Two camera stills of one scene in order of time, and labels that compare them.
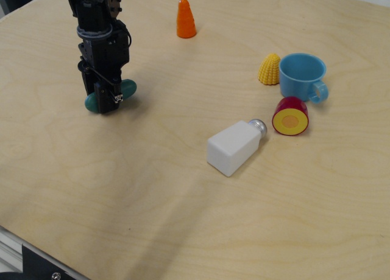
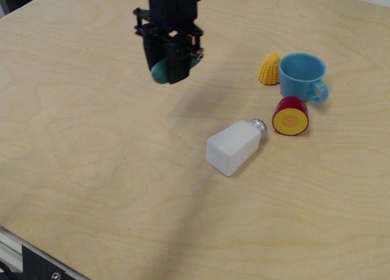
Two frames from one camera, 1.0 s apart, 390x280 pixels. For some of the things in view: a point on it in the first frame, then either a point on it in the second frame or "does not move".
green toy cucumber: (128, 87) to (159, 73)
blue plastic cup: (300, 76) does not move
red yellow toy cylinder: (290, 116) does not move
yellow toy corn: (269, 70) does not move
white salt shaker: (233, 147) does not move
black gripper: (105, 49) to (172, 14)
